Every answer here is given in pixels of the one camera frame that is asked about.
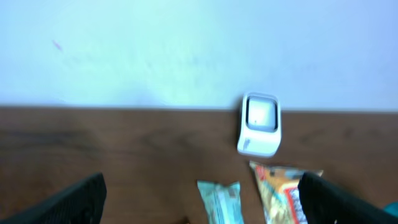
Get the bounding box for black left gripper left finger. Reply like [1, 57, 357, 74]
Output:
[1, 172, 107, 224]

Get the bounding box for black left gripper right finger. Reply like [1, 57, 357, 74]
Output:
[298, 172, 397, 224]

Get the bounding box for yellow snack bag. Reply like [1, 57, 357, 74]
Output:
[249, 161, 308, 224]

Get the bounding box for teal snack pack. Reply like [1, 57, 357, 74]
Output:
[197, 180, 244, 224]

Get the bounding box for blue mouthwash bottle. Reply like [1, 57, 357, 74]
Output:
[384, 202, 398, 217]

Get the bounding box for white barcode scanner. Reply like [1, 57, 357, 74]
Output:
[237, 92, 282, 157]

